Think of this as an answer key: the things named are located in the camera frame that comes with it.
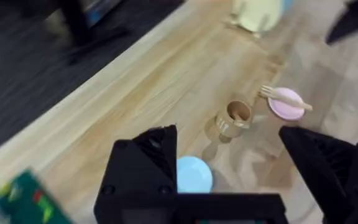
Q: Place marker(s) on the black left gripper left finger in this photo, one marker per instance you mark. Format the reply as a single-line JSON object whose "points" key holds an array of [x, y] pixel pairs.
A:
{"points": [[148, 165]]}

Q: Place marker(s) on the black chair base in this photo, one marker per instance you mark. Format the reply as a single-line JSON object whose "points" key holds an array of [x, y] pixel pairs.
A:
{"points": [[79, 31]]}

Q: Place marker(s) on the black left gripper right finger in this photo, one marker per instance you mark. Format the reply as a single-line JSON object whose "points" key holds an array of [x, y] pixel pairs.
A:
{"points": [[337, 174]]}

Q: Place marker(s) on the light blue plate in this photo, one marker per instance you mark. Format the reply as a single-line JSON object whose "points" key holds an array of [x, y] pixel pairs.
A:
{"points": [[194, 175]]}

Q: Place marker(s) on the green board with toy blocks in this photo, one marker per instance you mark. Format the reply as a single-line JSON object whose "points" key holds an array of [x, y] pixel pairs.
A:
{"points": [[20, 202]]}

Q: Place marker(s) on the brown cup container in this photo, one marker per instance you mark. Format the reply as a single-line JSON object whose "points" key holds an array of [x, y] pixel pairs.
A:
{"points": [[228, 124]]}

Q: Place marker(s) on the pale yellow cup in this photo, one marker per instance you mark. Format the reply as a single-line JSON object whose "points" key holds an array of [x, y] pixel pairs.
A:
{"points": [[258, 14]]}

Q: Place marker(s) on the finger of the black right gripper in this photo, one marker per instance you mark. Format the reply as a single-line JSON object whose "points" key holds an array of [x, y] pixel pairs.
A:
{"points": [[357, 18]]}

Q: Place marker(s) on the pink plate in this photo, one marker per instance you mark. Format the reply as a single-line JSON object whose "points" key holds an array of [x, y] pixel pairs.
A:
{"points": [[283, 110]]}

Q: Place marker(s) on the wooden fork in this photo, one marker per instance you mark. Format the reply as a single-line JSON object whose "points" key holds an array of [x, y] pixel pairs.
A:
{"points": [[284, 97]]}

